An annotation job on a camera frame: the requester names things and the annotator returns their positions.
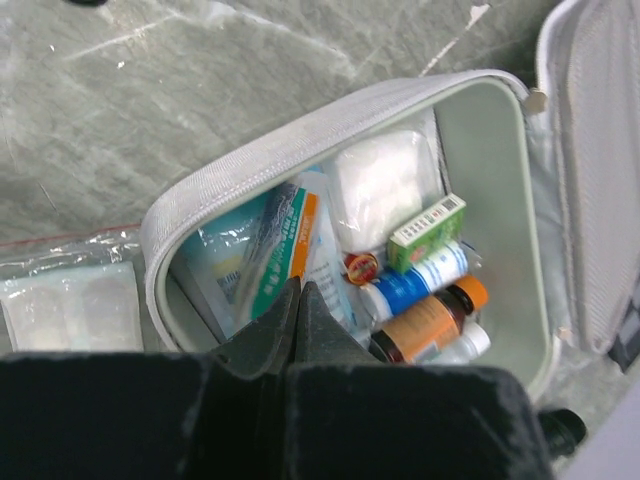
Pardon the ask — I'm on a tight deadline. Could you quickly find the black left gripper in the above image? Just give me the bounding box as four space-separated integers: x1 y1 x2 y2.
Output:
1 277 550 479

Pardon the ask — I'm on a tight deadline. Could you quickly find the white blue pill bottle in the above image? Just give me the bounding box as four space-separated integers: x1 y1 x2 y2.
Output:
359 241 475 324

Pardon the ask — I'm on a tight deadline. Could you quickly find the blue white pouch bag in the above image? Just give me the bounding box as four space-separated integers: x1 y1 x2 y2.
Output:
170 207 356 342

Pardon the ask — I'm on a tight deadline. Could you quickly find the small red round tin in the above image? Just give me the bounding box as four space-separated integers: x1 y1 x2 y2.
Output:
344 252 379 286

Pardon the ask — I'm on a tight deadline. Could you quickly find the bandage box plastic bag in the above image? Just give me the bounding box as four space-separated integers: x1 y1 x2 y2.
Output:
235 170 327 323

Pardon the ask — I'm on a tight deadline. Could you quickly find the brown bottle orange cap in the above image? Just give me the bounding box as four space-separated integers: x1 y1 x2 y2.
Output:
368 275 489 364

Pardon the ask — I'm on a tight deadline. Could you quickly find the large gauze plastic bag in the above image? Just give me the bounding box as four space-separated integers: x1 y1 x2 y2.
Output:
321 109 445 253

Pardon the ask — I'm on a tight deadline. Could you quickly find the white green pill bottle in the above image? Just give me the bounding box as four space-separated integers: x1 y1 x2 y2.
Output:
427 323 491 365

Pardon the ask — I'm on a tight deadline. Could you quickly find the small green medicine box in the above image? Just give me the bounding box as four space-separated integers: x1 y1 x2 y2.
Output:
387 194 467 273

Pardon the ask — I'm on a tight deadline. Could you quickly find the white medicine kit case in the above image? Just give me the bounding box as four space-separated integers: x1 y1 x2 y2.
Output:
141 1 639 400

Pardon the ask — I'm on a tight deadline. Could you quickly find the small gauze zip bag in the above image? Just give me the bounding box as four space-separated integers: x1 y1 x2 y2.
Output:
1 225 144 354

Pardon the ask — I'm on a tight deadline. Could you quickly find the black marker orange cap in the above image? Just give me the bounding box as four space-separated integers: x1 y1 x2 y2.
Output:
537 408 588 460

